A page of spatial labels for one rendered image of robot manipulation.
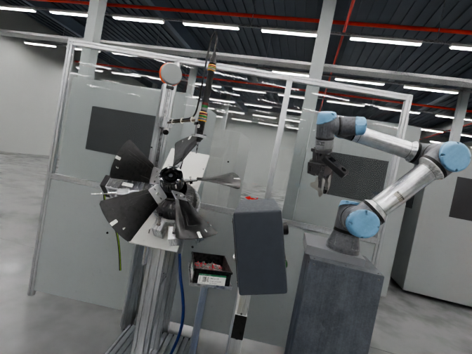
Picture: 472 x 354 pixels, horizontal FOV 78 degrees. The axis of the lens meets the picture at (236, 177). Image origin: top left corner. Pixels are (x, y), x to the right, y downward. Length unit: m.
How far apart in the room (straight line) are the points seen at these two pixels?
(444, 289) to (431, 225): 0.88
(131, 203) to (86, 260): 1.26
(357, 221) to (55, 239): 2.26
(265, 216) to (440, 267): 4.44
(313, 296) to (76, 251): 1.91
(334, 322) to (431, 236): 3.58
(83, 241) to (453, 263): 4.49
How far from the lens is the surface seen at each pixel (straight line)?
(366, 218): 1.26
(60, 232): 2.73
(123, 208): 1.47
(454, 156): 1.37
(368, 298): 1.41
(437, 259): 4.96
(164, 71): 2.22
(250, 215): 0.66
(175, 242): 1.57
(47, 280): 2.89
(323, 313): 1.41
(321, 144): 1.27
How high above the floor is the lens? 1.33
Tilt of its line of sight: 2 degrees down
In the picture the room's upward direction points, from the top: 11 degrees clockwise
